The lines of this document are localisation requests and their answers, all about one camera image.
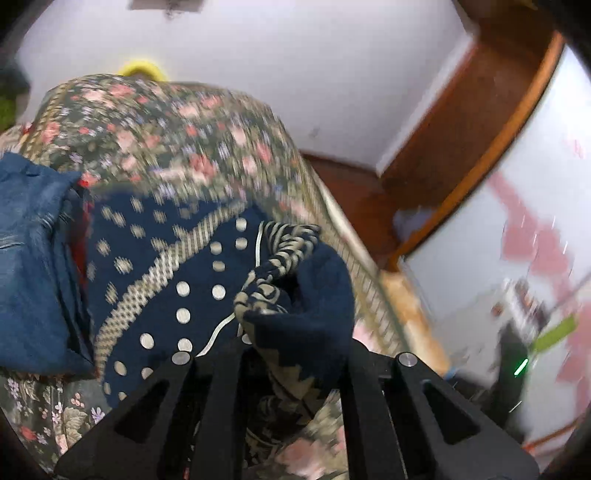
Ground yellow round object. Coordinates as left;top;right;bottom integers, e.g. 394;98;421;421
117;58;168;83

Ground red cloth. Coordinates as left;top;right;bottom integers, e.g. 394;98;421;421
69;172;100;284

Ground floral quilt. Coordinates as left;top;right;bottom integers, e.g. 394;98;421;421
0;74;416;480

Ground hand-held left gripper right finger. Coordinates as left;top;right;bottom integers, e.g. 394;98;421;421
341;339;541;480

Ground blue jeans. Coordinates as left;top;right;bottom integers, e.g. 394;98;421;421
0;152;97;378

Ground white door with red decoration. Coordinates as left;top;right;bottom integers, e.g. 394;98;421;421
401;44;591;464

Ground navy patterned garment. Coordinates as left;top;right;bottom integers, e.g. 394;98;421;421
85;191;356;411

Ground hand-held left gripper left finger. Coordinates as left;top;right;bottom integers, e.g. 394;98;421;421
54;339;247;480

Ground wooden door frame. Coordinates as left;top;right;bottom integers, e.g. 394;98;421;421
379;30;568;274

